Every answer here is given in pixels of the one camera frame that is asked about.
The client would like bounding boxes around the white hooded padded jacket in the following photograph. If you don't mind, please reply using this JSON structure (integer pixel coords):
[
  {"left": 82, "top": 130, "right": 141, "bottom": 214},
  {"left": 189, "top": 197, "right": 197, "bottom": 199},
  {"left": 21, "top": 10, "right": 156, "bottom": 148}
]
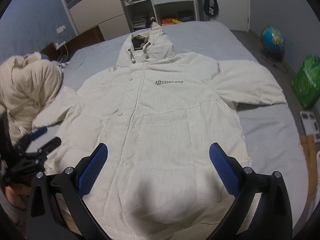
[{"left": 31, "top": 22, "right": 288, "bottom": 233}]

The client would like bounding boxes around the person's left hand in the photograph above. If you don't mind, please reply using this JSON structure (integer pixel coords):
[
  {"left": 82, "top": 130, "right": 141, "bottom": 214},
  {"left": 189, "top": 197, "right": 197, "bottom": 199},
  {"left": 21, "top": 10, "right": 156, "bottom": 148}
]
[{"left": 4, "top": 184, "right": 31, "bottom": 210}]

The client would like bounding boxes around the cream fleece blanket pile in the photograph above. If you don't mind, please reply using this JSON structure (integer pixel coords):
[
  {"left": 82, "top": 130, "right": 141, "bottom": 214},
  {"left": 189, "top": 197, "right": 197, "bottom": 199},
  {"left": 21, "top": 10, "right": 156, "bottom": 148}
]
[{"left": 1, "top": 52, "right": 63, "bottom": 145}]

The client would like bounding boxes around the bed with grey-blue sheet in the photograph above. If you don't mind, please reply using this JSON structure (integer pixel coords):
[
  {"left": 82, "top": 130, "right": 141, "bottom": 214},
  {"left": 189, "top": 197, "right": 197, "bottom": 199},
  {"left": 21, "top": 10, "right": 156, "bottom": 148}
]
[{"left": 15, "top": 20, "right": 309, "bottom": 240}]

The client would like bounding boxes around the wooden board on floor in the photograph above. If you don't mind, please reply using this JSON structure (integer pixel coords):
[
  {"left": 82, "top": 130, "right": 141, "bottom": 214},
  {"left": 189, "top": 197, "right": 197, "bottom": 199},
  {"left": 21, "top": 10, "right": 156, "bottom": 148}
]
[{"left": 300, "top": 135, "right": 318, "bottom": 204}]

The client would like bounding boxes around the white bathroom scale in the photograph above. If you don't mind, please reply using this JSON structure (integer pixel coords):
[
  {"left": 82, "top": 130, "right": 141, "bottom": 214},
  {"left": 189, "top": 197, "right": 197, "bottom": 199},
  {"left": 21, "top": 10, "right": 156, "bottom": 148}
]
[{"left": 299, "top": 111, "right": 320, "bottom": 143}]

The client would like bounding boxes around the dark wooden headboard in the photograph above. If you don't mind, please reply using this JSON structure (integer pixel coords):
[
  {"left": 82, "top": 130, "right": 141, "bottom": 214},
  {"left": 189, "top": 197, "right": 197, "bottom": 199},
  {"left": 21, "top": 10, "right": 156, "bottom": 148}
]
[{"left": 40, "top": 26, "right": 105, "bottom": 60}]

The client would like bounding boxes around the green shopping bag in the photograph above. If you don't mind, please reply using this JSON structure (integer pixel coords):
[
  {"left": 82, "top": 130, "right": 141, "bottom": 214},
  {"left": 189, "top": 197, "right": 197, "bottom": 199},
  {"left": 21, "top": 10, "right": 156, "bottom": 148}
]
[{"left": 291, "top": 55, "right": 319, "bottom": 109}]

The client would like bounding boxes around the sliding wardrobe door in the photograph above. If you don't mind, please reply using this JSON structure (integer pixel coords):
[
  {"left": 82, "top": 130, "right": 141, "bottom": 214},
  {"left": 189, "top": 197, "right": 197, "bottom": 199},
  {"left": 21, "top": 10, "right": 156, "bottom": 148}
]
[{"left": 61, "top": 0, "right": 131, "bottom": 41}]

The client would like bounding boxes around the orange yellow box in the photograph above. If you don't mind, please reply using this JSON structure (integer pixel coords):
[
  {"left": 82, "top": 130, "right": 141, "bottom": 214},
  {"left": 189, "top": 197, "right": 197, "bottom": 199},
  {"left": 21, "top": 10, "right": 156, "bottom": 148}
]
[{"left": 161, "top": 18, "right": 182, "bottom": 25}]

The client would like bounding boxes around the open wardrobe shelf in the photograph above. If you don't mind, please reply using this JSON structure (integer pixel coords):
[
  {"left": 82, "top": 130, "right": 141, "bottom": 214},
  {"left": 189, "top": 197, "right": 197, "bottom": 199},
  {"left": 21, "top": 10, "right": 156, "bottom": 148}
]
[{"left": 121, "top": 0, "right": 157, "bottom": 32}]

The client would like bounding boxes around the blue world globe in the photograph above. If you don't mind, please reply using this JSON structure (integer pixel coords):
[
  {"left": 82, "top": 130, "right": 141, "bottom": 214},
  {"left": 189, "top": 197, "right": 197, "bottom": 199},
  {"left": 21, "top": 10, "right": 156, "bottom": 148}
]
[{"left": 260, "top": 25, "right": 285, "bottom": 54}]

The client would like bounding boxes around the black Yonex racket bag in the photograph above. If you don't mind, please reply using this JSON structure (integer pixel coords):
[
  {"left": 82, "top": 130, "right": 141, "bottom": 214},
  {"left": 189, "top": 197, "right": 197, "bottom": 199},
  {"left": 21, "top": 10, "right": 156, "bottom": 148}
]
[{"left": 204, "top": 0, "right": 219, "bottom": 18}]

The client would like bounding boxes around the white charger with cable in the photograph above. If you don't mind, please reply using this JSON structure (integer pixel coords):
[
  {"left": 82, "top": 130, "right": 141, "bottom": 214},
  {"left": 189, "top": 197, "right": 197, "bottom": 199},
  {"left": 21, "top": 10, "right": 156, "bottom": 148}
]
[{"left": 55, "top": 41, "right": 69, "bottom": 63}]

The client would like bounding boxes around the white wall socket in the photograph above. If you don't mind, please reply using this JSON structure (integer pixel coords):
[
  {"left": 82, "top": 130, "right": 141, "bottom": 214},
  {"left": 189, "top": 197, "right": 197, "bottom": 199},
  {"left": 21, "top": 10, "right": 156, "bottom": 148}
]
[{"left": 56, "top": 25, "right": 66, "bottom": 34}]

